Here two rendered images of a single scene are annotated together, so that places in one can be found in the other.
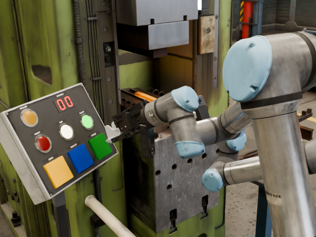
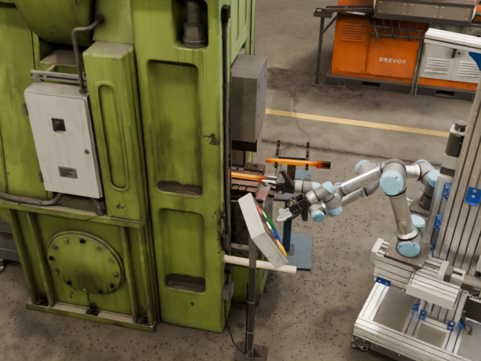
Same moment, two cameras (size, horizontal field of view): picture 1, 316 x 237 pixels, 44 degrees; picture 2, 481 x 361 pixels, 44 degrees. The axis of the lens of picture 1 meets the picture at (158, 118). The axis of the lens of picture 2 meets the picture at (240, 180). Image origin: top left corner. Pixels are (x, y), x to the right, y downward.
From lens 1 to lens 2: 2.68 m
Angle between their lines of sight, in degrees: 40
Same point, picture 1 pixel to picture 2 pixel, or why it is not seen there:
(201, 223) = not seen: hidden behind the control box
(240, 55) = (391, 180)
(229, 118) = (350, 190)
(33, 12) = (157, 145)
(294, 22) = not seen: outside the picture
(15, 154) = (269, 249)
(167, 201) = not seen: hidden behind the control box
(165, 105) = (323, 194)
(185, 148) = (337, 210)
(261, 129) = (397, 201)
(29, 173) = (277, 255)
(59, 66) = (218, 185)
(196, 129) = (338, 200)
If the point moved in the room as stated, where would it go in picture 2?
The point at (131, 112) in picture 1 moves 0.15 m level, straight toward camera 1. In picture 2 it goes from (299, 202) to (321, 213)
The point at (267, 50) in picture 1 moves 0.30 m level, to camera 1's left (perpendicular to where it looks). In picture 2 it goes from (401, 177) to (364, 200)
